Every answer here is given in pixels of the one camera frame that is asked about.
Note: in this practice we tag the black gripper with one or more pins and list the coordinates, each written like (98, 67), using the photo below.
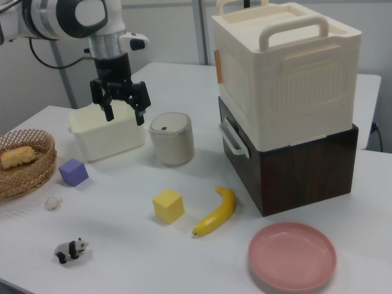
(113, 72)

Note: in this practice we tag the orange glazed bread loaf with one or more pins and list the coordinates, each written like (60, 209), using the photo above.
(16, 156)

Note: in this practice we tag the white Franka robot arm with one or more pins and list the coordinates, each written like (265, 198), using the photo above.
(46, 18)

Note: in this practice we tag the woven wicker basket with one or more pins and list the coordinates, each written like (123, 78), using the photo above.
(27, 183)

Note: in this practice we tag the cream open plastic bin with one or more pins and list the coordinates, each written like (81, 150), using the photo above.
(107, 141)

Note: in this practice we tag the slanted grey metal pole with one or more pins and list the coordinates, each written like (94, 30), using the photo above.
(69, 88)

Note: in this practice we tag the beige lidded mini trash can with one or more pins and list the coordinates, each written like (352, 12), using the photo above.
(173, 144)

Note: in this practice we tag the purple cube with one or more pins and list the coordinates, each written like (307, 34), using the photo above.
(73, 173)

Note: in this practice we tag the copper latch strip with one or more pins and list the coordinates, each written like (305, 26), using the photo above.
(217, 65)

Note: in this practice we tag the yellow cube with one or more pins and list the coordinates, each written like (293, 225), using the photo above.
(168, 206)

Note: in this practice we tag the small white crumpled figurine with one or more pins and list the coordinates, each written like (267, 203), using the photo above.
(52, 203)

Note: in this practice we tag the yellow banana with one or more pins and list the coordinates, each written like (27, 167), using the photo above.
(219, 214)

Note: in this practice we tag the panda figurine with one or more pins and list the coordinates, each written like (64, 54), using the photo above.
(71, 248)

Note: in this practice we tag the dark wood drawer box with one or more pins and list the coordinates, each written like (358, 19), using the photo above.
(306, 177)

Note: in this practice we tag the pink plate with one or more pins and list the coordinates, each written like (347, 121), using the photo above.
(291, 257)

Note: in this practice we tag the upright grey frame post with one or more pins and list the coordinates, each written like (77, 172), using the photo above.
(202, 30)

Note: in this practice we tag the black post behind storage box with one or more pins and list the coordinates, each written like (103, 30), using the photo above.
(246, 3)

